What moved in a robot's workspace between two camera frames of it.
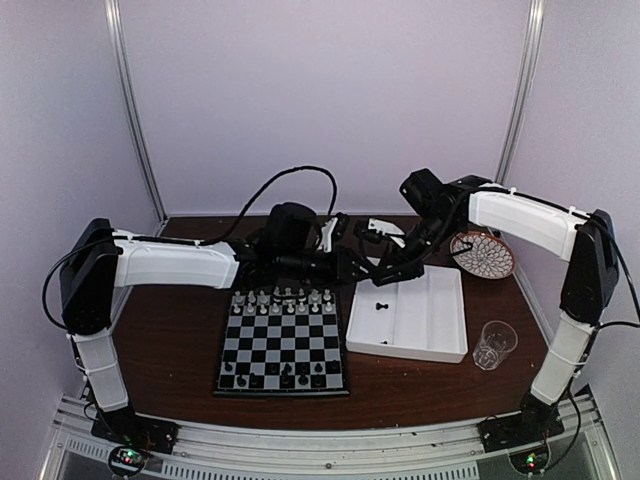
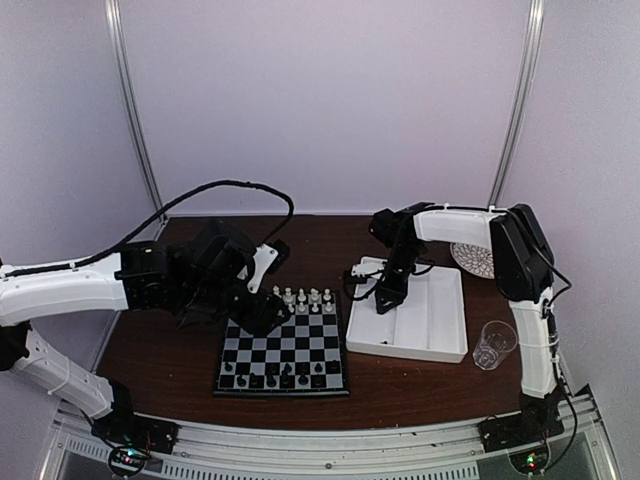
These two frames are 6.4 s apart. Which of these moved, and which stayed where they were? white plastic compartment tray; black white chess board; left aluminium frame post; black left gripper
Moved: black left gripper
Stayed: white plastic compartment tray; black white chess board; left aluminium frame post
